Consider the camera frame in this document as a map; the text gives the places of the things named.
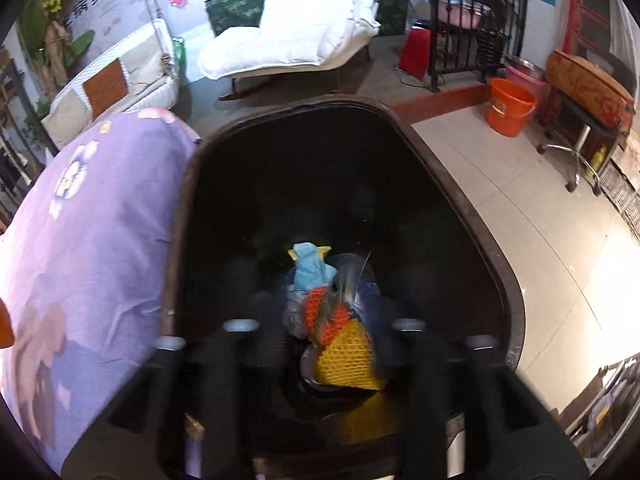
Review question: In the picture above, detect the dark brown trash bin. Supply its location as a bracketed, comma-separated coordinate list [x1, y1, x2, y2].
[159, 92, 527, 480]

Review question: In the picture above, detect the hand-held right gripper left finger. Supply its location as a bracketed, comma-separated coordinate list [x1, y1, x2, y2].
[60, 317, 282, 480]

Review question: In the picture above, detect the brown cushion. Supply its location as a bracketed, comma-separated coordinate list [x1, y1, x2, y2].
[82, 57, 130, 120]

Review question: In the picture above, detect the artificial plant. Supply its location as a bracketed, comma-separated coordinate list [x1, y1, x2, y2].
[19, 0, 97, 103]

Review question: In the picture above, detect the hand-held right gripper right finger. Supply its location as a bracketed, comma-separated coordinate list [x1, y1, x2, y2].
[389, 317, 589, 480]

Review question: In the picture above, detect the orange foam net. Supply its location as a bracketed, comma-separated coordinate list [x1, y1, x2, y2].
[301, 287, 354, 349]

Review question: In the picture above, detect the light blue paper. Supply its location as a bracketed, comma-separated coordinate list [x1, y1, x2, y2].
[286, 242, 339, 294]

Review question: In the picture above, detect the black iron rack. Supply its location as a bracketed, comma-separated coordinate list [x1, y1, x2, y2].
[426, 0, 532, 94]

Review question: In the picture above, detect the pink plastic basin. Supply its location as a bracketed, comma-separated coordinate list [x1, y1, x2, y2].
[502, 57, 549, 107]

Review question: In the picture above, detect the green patterned cabinet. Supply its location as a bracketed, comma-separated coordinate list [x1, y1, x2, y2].
[204, 0, 410, 37]

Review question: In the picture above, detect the bed with purple floral sheet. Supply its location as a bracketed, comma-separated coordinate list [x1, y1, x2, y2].
[0, 107, 204, 477]

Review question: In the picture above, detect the white padded lounge chair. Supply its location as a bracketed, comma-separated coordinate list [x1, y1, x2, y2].
[197, 0, 383, 102]

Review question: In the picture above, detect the yellow bottle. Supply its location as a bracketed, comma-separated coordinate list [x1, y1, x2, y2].
[587, 144, 609, 177]

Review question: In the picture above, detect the stool with orange patterned cushion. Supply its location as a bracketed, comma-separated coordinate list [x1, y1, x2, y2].
[537, 49, 638, 196]

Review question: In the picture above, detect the red bag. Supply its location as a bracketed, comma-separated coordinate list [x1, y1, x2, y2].
[399, 22, 437, 82]

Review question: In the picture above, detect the yellow foam net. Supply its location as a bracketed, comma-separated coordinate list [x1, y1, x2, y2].
[300, 317, 402, 447]

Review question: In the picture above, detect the green bottle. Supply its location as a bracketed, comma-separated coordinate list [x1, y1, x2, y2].
[172, 37, 187, 82]

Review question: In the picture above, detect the beige cushion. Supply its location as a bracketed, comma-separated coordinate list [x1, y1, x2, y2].
[121, 40, 170, 92]

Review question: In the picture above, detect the white plastic crate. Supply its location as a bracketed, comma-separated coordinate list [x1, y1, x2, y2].
[594, 159, 640, 247]

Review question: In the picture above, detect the white wicker swing sofa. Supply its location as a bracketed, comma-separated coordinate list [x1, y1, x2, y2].
[40, 18, 182, 151]

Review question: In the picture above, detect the orange plastic bucket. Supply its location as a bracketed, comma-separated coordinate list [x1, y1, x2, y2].
[485, 77, 539, 137]

